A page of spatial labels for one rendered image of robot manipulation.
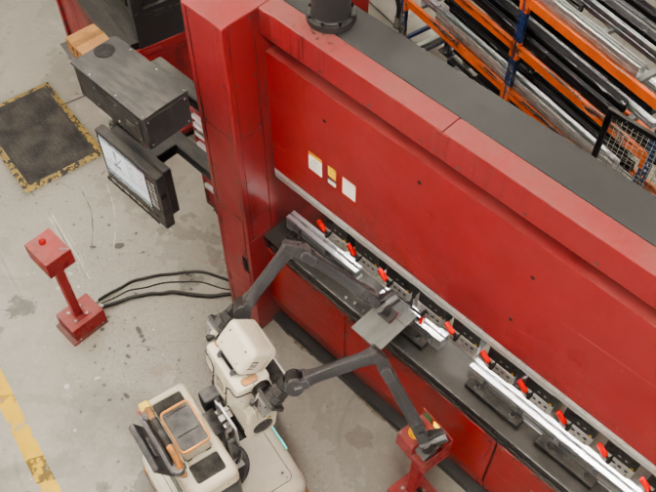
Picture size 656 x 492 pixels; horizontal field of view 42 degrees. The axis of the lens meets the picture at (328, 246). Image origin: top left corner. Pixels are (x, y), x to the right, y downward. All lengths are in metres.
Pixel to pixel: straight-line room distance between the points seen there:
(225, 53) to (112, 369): 2.35
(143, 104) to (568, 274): 1.84
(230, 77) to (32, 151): 2.98
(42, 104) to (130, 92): 2.96
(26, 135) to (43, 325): 1.60
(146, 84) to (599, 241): 1.98
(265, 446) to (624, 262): 2.37
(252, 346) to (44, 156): 3.12
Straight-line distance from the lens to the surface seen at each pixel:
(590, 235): 2.88
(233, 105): 3.73
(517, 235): 3.14
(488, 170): 3.00
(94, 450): 5.04
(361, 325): 4.07
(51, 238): 4.83
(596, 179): 3.02
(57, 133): 6.46
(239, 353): 3.61
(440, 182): 3.26
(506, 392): 4.01
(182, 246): 5.63
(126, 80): 3.82
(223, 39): 3.48
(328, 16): 3.37
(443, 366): 4.14
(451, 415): 4.26
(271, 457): 4.57
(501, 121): 3.12
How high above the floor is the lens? 4.51
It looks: 54 degrees down
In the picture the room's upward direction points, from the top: straight up
